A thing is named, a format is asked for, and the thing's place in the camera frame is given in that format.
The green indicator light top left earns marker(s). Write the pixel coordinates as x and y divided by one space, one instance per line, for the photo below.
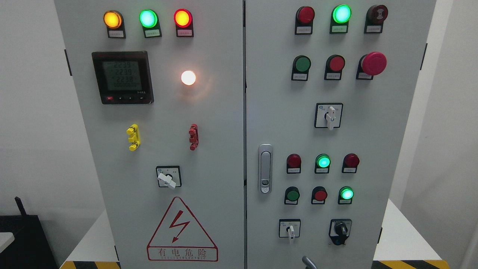
150 23

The white lit indicator light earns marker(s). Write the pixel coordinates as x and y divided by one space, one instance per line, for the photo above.
188 77

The white selector switch upper right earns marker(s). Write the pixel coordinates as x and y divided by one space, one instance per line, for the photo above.
328 115

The silver door handle latch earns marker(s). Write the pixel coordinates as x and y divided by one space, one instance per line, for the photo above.
265 168

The white selector switch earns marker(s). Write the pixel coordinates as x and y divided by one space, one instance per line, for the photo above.
289 229
328 115

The black box at left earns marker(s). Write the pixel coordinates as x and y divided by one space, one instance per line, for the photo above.
30 248

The green push button lower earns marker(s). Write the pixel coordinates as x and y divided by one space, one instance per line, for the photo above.
292 195

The green push button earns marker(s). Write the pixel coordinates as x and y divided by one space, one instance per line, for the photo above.
300 68
292 195

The black digital power meter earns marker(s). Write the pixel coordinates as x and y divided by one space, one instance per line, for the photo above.
123 77

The white selector switch left door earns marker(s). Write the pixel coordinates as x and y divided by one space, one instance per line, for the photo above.
168 176

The grey right cabinet door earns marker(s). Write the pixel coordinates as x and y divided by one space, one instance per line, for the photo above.
281 112

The red push button lower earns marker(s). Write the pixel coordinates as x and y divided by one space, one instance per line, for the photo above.
319 195

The yellow terminal connector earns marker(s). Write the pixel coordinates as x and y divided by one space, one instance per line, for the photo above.
133 137

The green push button upper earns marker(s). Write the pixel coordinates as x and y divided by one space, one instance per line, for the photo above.
300 68

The red push button upper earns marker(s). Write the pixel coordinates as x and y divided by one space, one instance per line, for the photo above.
333 67

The red electrical warning sticker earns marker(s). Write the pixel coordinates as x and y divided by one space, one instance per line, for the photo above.
180 237

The red emergency stop button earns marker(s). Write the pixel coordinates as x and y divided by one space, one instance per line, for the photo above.
371 64

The red indicator light middle left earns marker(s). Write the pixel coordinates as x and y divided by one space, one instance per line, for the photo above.
293 164

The red indicator light middle right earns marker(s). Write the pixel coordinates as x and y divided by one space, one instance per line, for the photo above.
350 163

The red push button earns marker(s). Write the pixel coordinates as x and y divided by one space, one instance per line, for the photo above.
333 67
319 195

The red lit indicator light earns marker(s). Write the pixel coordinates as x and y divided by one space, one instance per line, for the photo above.
184 23

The grey left cabinet door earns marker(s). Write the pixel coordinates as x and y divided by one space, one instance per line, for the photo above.
212 175

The green lit indicator middle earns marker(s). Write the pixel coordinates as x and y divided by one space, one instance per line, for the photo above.
322 164

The green lit button lower right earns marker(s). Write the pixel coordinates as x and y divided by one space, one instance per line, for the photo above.
345 195

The grey cabinet door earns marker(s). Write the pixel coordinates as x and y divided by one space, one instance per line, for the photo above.
212 175
281 112

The amber indicator light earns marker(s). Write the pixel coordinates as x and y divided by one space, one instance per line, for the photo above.
114 24

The white selector switch lower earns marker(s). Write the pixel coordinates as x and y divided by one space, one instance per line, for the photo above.
289 229

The red indicator light top right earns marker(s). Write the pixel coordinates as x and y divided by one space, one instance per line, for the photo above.
304 20

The dark red buzzer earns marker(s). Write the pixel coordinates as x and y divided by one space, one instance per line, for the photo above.
375 18

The black selector switch lower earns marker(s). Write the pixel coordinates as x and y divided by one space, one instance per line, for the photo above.
339 230

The red terminal connector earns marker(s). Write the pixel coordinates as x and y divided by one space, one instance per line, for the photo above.
194 138

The green lit indicator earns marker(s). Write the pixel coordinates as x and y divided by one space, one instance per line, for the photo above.
339 20
322 164

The green lit indicator top right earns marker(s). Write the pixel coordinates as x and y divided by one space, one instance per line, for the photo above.
339 20

